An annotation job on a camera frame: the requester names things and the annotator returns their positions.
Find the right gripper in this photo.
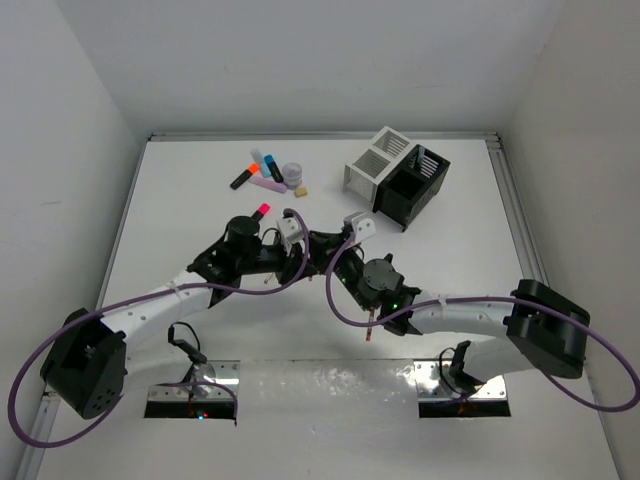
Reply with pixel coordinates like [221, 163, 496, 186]
[304, 233, 373, 313]

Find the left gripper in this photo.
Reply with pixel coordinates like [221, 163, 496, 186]
[236, 235, 314, 284]

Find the red gel pen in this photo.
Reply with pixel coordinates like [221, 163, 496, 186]
[365, 309, 376, 342]

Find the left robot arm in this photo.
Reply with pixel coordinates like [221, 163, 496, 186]
[40, 209, 327, 420]

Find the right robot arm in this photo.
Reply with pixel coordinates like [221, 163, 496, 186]
[310, 230, 590, 393]

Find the pink cap black highlighter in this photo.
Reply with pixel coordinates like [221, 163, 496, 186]
[251, 203, 271, 222]

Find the lilac highlighter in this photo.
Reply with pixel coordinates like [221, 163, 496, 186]
[249, 175, 288, 194]

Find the white slotted container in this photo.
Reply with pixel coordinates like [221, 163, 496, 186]
[343, 126, 412, 203]

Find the round translucent tape dispenser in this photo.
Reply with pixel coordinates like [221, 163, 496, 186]
[281, 162, 303, 186]

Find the blue cap black highlighter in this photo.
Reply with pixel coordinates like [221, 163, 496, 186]
[264, 155, 284, 183]

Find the orange cap black highlighter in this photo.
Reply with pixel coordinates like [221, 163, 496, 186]
[230, 163, 260, 190]

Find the black slotted container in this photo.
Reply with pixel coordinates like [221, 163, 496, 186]
[372, 144, 451, 231]

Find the light blue highlighter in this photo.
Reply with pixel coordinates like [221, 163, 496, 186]
[250, 148, 271, 178]

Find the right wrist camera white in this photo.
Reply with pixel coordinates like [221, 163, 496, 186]
[343, 212, 376, 244]

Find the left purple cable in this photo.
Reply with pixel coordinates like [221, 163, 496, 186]
[7, 207, 311, 449]

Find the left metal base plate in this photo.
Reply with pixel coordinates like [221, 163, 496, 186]
[147, 360, 240, 403]

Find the metal base plate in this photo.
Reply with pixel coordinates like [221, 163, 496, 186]
[414, 357, 508, 403]
[147, 360, 240, 403]

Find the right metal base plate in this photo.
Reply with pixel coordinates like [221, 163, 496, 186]
[414, 357, 508, 403]

